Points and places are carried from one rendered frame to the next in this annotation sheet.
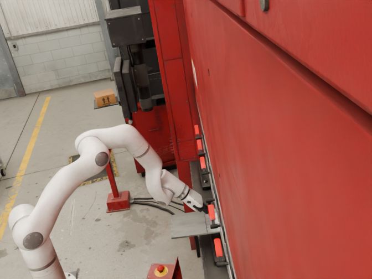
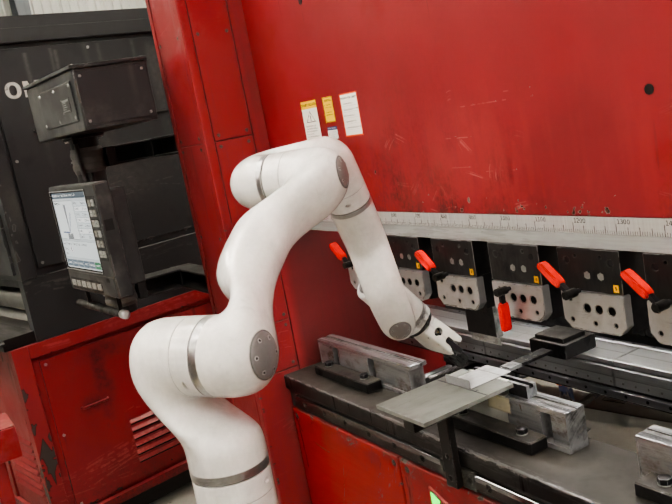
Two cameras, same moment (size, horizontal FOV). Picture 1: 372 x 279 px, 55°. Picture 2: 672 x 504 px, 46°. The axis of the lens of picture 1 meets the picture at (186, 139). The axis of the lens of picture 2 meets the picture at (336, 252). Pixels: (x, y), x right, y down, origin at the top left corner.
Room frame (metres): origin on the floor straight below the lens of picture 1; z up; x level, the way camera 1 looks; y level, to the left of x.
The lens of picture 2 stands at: (0.07, 1.06, 1.68)
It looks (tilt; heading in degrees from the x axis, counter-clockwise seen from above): 10 degrees down; 329
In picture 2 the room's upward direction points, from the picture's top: 11 degrees counter-clockwise
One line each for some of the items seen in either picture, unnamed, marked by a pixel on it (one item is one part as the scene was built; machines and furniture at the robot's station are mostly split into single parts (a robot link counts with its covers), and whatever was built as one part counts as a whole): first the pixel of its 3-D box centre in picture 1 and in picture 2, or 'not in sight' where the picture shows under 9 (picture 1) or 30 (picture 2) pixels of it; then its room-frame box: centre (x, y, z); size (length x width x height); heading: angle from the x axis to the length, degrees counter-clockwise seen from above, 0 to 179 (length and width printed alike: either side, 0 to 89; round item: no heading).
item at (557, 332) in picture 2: not in sight; (541, 349); (1.45, -0.30, 1.01); 0.26 x 0.12 x 0.05; 89
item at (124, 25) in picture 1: (135, 68); (110, 199); (2.72, 0.30, 1.53); 0.51 x 0.25 x 0.85; 4
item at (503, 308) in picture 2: (211, 207); (505, 308); (1.30, -0.07, 1.20); 0.04 x 0.02 x 0.10; 89
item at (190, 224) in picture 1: (196, 223); (444, 396); (1.46, 0.01, 1.00); 0.26 x 0.18 x 0.01; 89
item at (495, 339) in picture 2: not in sight; (483, 322); (1.46, -0.13, 1.13); 0.10 x 0.02 x 0.10; 179
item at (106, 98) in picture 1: (104, 97); not in sight; (3.64, 0.78, 1.04); 0.30 x 0.26 x 0.12; 10
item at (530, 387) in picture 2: not in sight; (500, 381); (1.43, -0.13, 0.99); 0.20 x 0.03 x 0.03; 179
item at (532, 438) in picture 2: (216, 241); (492, 428); (1.42, -0.08, 0.89); 0.30 x 0.05 x 0.03; 179
